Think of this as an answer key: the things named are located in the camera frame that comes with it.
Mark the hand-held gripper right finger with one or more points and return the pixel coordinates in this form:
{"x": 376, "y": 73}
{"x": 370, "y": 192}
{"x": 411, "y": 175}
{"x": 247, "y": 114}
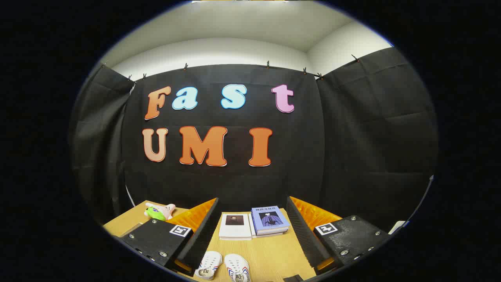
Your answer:
{"x": 305, "y": 239}

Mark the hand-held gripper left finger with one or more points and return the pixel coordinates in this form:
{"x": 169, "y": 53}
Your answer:
{"x": 203, "y": 239}

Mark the white striped canvas shoe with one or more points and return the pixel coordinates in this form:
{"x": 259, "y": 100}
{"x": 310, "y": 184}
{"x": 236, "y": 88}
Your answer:
{"x": 236, "y": 266}
{"x": 209, "y": 262}

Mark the white portrait cover book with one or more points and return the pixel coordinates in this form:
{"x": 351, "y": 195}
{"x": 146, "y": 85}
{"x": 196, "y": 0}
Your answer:
{"x": 235, "y": 231}

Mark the blue cover book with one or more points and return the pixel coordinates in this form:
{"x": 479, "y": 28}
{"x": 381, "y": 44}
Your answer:
{"x": 270, "y": 219}

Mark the pink star plush toy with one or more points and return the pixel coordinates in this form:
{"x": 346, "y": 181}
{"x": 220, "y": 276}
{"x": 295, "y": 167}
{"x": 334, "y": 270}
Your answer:
{"x": 164, "y": 211}

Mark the row of backdrop clips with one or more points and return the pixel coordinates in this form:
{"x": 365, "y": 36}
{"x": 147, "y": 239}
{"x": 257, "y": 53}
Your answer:
{"x": 268, "y": 64}

